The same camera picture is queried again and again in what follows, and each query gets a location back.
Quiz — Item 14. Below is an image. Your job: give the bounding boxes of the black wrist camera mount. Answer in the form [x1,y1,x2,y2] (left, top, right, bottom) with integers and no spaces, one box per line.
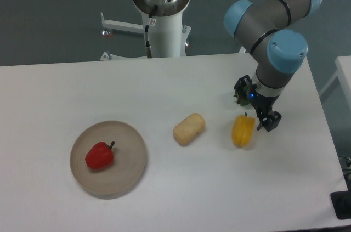
[234,75,257,106]

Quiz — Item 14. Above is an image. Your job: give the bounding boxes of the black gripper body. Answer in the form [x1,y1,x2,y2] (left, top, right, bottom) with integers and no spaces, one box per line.
[248,92,277,117]

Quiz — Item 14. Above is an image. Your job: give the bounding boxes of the yellow bell pepper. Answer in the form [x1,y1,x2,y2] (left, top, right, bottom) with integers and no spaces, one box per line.
[231,113,256,148]

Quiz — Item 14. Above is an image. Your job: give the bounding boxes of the beige round plate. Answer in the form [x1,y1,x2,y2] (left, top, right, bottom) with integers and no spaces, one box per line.
[70,121,148,199]

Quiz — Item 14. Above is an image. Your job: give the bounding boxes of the white side table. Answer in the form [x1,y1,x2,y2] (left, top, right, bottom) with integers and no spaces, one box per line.
[318,55,350,106]

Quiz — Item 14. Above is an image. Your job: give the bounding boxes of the beige bread loaf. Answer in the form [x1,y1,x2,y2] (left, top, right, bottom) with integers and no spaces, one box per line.
[173,113,206,146]

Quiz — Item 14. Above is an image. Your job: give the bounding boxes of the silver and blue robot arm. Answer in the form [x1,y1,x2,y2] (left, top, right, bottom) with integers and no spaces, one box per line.
[133,0,322,131]

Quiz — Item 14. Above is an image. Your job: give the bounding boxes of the black device at table edge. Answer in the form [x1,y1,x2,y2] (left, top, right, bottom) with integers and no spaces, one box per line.
[330,190,350,220]

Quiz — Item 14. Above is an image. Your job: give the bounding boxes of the black and white robot cable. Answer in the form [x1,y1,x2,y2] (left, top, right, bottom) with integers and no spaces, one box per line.
[144,4,158,59]

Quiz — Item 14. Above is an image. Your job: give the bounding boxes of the red bell pepper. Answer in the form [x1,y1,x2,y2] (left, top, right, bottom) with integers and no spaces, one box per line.
[85,141,115,170]

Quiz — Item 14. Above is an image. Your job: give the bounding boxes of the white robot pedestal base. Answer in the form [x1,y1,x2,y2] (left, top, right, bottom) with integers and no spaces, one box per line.
[101,0,191,59]

